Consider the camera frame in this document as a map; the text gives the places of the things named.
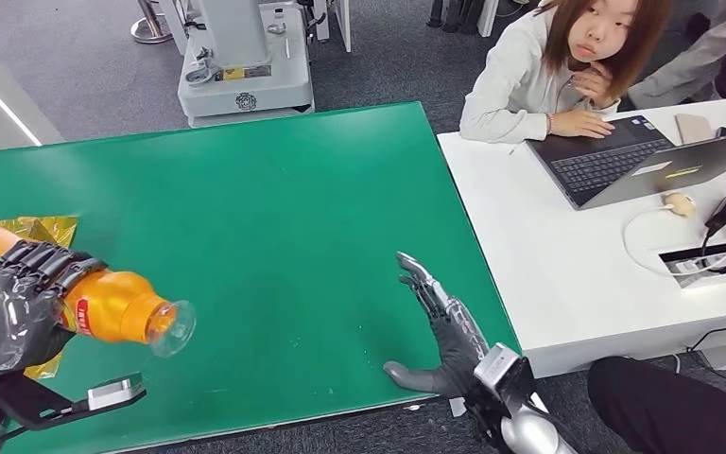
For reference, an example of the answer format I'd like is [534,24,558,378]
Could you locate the beige notebook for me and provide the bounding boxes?
[674,113,715,145]

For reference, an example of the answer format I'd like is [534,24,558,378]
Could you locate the person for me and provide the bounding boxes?
[459,0,674,145]
[628,0,726,111]

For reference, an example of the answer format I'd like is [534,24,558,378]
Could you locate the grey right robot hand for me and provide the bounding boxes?
[383,252,491,399]

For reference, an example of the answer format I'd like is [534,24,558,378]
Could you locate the cardboard box with yellow film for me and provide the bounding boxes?
[0,216,80,381]

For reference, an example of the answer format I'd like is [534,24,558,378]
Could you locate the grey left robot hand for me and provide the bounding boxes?
[0,240,109,377]

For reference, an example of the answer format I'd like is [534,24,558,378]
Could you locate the white cable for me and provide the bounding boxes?
[621,203,726,278]

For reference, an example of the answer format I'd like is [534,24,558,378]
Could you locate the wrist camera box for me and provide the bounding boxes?
[474,342,536,410]
[0,373,147,431]

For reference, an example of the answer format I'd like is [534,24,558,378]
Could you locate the black cable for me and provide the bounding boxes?
[687,318,726,385]

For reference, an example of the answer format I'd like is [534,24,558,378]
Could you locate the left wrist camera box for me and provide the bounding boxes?
[0,373,147,431]

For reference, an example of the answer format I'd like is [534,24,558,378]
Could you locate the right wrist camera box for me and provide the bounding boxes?
[474,342,536,410]

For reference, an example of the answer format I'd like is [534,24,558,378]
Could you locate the grey laptop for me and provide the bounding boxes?
[526,114,726,211]

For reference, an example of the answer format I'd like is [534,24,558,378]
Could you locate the chrome stand base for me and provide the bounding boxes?
[130,0,175,45]

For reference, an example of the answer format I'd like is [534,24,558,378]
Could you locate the beige mouse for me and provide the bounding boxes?
[662,192,698,218]

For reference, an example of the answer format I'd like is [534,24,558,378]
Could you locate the person's leg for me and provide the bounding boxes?
[586,357,726,454]

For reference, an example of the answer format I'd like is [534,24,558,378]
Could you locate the orange plastic bottle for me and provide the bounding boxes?
[0,225,197,359]

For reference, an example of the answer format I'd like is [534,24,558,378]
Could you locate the desk socket tray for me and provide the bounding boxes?
[658,238,726,289]

